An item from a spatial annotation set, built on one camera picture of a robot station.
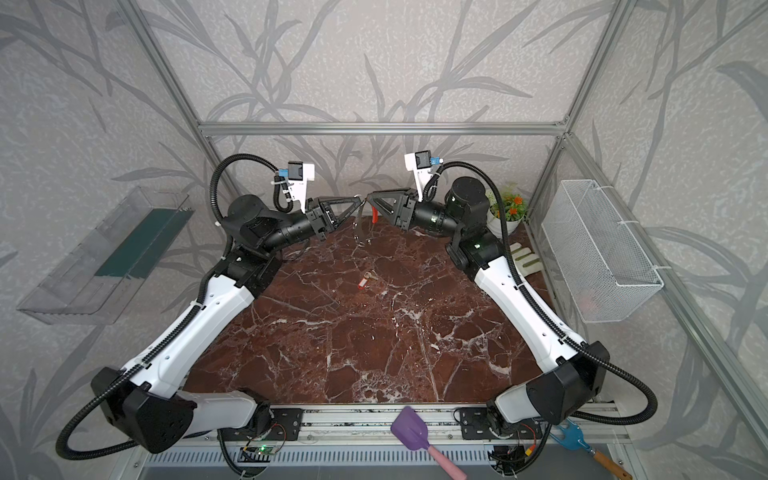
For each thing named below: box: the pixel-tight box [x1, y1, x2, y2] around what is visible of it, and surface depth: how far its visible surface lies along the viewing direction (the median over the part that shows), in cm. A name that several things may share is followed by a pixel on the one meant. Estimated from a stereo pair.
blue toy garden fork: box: [549, 419, 633, 480], surface depth 72 cm
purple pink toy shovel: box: [390, 406, 467, 480], surface depth 73 cm
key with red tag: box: [358, 270, 379, 290], surface depth 104 cm
